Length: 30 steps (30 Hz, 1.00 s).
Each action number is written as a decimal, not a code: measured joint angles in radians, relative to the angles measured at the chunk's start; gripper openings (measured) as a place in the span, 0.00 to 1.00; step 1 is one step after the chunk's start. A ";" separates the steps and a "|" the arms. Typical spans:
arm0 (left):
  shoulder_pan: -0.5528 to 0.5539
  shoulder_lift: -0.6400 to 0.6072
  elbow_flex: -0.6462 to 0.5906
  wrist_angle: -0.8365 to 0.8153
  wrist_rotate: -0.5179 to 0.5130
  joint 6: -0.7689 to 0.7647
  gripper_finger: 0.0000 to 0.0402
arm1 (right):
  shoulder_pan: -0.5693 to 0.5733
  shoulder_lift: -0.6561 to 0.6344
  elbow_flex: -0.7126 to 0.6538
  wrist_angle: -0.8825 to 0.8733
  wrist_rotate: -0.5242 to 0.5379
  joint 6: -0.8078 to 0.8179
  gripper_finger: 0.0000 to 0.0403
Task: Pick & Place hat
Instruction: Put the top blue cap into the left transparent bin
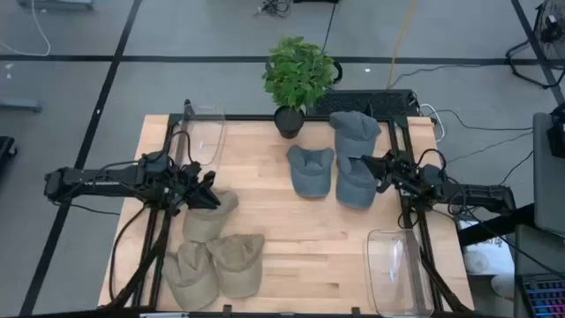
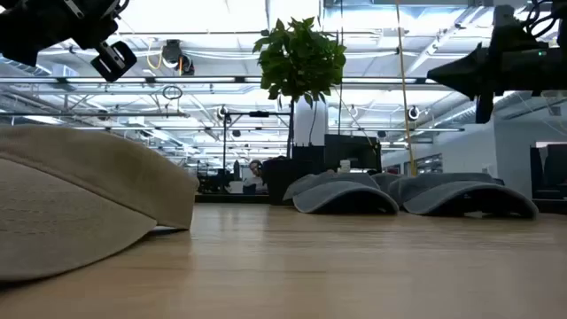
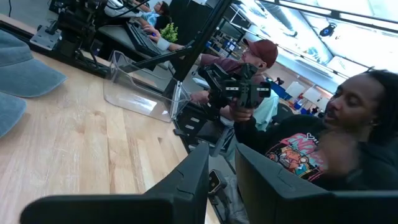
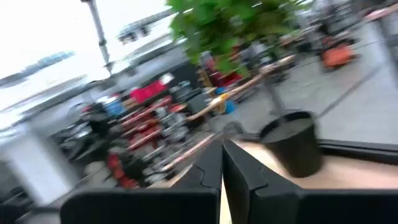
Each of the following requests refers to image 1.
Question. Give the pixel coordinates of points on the grey baseball cap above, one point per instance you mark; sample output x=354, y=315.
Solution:
x=310, y=174
x=355, y=130
x=353, y=190

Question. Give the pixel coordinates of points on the green leafy plant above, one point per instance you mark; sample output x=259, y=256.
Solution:
x=298, y=73

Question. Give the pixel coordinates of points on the grey metal furniture foot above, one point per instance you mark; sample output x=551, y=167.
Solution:
x=20, y=105

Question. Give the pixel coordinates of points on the clear plastic bin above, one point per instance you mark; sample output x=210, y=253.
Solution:
x=207, y=132
x=397, y=265

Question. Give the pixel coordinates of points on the grey metal furniture base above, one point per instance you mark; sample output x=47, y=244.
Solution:
x=57, y=3

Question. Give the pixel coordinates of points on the white paper cup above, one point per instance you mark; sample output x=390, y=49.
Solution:
x=503, y=286

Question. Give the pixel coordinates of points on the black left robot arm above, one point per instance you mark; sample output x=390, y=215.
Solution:
x=97, y=182

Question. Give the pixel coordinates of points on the black floor fan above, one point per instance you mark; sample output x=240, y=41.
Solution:
x=552, y=21

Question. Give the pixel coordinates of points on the black plant pot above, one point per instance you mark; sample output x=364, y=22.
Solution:
x=289, y=123

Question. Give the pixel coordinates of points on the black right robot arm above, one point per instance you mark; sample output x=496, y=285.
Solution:
x=476, y=194

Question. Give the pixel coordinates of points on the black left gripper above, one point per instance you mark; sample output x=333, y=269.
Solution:
x=187, y=185

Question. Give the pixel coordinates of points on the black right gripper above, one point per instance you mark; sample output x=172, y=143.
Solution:
x=397, y=172

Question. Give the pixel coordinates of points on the black perforated equipment box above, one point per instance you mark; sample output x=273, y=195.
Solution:
x=353, y=102

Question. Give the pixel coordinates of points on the white cardboard box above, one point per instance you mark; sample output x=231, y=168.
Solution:
x=490, y=256

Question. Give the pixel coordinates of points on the grey flat monitor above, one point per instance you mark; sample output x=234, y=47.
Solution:
x=549, y=190

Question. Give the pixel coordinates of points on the beige baseball cap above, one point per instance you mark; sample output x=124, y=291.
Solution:
x=240, y=265
x=190, y=278
x=207, y=225

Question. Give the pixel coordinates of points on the black metal table frame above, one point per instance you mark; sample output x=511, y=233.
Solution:
x=256, y=118

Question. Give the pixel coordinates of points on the black desk device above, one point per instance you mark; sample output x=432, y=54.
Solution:
x=557, y=137

